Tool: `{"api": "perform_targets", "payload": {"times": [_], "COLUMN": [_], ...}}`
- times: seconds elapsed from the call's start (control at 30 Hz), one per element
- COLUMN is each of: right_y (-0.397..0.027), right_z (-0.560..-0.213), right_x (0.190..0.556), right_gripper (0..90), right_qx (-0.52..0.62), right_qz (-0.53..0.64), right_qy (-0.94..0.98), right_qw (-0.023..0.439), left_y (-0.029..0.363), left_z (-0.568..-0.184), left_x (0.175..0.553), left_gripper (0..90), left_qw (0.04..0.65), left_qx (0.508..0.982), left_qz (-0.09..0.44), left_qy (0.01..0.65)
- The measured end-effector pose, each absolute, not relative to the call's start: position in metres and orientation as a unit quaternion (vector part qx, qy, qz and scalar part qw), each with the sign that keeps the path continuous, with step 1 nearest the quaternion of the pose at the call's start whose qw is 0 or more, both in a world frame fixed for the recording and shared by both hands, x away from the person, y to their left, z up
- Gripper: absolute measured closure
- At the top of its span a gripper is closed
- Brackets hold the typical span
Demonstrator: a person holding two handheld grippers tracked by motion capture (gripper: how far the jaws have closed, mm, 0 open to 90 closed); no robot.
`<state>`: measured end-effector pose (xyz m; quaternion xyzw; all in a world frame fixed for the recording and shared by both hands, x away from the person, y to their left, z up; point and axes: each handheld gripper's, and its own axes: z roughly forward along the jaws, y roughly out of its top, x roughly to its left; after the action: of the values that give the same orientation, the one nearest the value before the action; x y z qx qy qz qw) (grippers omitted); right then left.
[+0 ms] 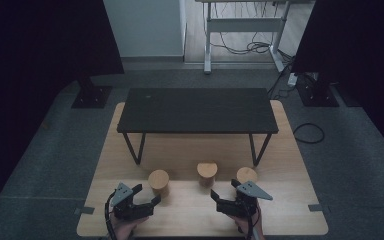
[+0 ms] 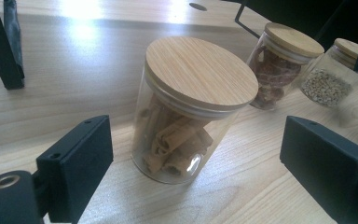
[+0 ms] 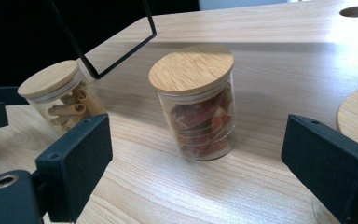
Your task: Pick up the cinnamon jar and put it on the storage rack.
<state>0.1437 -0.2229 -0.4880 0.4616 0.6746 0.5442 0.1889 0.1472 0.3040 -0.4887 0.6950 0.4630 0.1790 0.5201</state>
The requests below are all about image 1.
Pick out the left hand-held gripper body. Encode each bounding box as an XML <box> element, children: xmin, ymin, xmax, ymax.
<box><xmin>109</xmin><ymin>182</ymin><xmax>155</xmax><ymax>222</ymax></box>

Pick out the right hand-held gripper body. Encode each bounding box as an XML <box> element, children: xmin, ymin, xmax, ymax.
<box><xmin>215</xmin><ymin>180</ymin><xmax>275</xmax><ymax>218</ymax></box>

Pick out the glass jar with bamboo lid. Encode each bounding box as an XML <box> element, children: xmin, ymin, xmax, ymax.
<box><xmin>235</xmin><ymin>166</ymin><xmax>259</xmax><ymax>185</ymax></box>
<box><xmin>196</xmin><ymin>161</ymin><xmax>219</xmax><ymax>188</ymax></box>

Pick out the wooden cylinder block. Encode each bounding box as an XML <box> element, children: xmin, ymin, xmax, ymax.
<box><xmin>147</xmin><ymin>169</ymin><xmax>171</xmax><ymax>198</ymax></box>

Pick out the black metal-legged shelf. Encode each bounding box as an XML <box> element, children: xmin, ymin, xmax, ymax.
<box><xmin>116</xmin><ymin>87</ymin><xmax>280</xmax><ymax>167</ymax></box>

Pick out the person's left hand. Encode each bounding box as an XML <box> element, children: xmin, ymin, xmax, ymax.
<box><xmin>108</xmin><ymin>213</ymin><xmax>150</xmax><ymax>240</ymax></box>

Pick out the person's right hand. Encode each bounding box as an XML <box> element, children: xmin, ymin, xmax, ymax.
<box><xmin>228</xmin><ymin>207</ymin><xmax>265</xmax><ymax>240</ymax></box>

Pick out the grey tape strip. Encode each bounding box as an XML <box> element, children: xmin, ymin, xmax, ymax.
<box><xmin>307</xmin><ymin>203</ymin><xmax>328</xmax><ymax>213</ymax></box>
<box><xmin>73</xmin><ymin>206</ymin><xmax>96</xmax><ymax>216</ymax></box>

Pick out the black stand base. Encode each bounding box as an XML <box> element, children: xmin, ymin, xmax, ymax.
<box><xmin>71</xmin><ymin>75</ymin><xmax>113</xmax><ymax>110</ymax></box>
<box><xmin>295</xmin><ymin>74</ymin><xmax>340</xmax><ymax>108</ymax></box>

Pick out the white cabinet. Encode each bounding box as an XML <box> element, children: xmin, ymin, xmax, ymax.
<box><xmin>102</xmin><ymin>0</ymin><xmax>187</xmax><ymax>58</ymax></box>

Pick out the black curtain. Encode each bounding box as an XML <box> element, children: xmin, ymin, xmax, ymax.
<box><xmin>291</xmin><ymin>0</ymin><xmax>384</xmax><ymax>164</ymax></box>
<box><xmin>0</xmin><ymin>0</ymin><xmax>125</xmax><ymax>214</ymax></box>

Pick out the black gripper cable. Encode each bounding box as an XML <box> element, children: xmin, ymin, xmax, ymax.
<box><xmin>242</xmin><ymin>199</ymin><xmax>260</xmax><ymax>240</ymax></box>
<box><xmin>104</xmin><ymin>191</ymin><xmax>119</xmax><ymax>240</ymax></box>

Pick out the looped black floor cable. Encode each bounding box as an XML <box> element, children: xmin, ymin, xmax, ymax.
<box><xmin>292</xmin><ymin>122</ymin><xmax>326</xmax><ymax>145</ymax></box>

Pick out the bundle of black floor cables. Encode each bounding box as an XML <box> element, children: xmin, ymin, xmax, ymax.
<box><xmin>211</xmin><ymin>2</ymin><xmax>296</xmax><ymax>56</ymax></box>

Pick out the white desk frame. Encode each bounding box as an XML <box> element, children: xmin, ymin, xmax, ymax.
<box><xmin>194</xmin><ymin>0</ymin><xmax>293</xmax><ymax>75</ymax></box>

